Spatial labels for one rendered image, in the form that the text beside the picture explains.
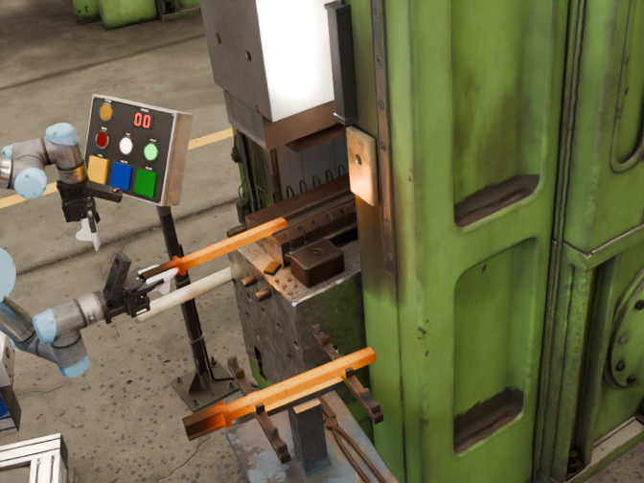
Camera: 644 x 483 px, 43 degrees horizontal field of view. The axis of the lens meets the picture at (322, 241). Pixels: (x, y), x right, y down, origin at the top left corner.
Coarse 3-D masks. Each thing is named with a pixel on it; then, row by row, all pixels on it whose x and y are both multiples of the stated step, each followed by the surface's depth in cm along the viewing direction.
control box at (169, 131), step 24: (96, 96) 251; (96, 120) 252; (120, 120) 247; (168, 120) 237; (192, 120) 243; (96, 144) 252; (120, 144) 247; (144, 144) 242; (168, 144) 238; (144, 168) 243; (168, 168) 239; (168, 192) 241
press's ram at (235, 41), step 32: (224, 0) 185; (256, 0) 172; (288, 0) 176; (320, 0) 181; (224, 32) 192; (256, 32) 177; (288, 32) 180; (320, 32) 184; (224, 64) 199; (256, 64) 184; (288, 64) 184; (320, 64) 188; (256, 96) 190; (288, 96) 188; (320, 96) 192
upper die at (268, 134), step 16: (224, 96) 207; (240, 112) 202; (256, 112) 194; (304, 112) 198; (320, 112) 201; (240, 128) 206; (256, 128) 198; (272, 128) 195; (288, 128) 198; (304, 128) 201; (320, 128) 203; (272, 144) 197
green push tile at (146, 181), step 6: (138, 174) 243; (144, 174) 242; (150, 174) 241; (156, 174) 240; (138, 180) 243; (144, 180) 242; (150, 180) 241; (156, 180) 241; (138, 186) 243; (144, 186) 242; (150, 186) 241; (138, 192) 244; (144, 192) 242; (150, 192) 241
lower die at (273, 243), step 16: (304, 192) 236; (320, 192) 233; (336, 192) 232; (272, 208) 230; (288, 208) 228; (304, 208) 225; (336, 208) 225; (352, 208) 224; (256, 224) 223; (288, 224) 219; (304, 224) 220; (320, 224) 219; (336, 224) 221; (272, 240) 217; (288, 240) 215; (304, 240) 217; (272, 256) 222
